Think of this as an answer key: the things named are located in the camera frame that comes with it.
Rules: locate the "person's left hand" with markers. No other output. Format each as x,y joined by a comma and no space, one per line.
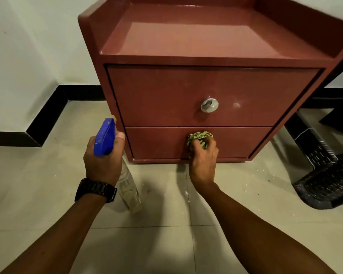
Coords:
103,164

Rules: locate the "person's right hand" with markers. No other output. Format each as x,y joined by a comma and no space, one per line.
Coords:
202,165

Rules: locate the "person's right fingers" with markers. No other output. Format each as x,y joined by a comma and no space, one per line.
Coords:
203,144

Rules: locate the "person's left thumb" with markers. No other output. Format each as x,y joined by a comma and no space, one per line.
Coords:
119,139

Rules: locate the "green patterned cleaning cloth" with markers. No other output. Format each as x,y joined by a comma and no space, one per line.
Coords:
199,136

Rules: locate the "clear spray bottle blue nozzle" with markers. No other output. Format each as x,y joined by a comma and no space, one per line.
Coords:
105,136

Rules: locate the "person's right forearm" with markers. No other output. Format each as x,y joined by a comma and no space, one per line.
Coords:
263,236

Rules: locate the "person's left forearm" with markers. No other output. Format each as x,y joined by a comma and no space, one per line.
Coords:
54,236

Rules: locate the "round silver drawer knob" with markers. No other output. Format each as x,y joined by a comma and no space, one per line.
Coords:
209,105

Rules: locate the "red-brown small drawer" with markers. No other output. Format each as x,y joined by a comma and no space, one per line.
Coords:
160,142

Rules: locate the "black wristwatch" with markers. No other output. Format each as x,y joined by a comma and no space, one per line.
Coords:
96,190

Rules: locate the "red-brown large drawer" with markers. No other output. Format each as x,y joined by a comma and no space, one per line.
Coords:
171,96

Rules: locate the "red-brown wooden bedside cabinet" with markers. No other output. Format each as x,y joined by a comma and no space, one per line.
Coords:
211,54

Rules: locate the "black plastic chair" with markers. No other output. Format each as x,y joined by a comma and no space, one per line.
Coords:
323,168

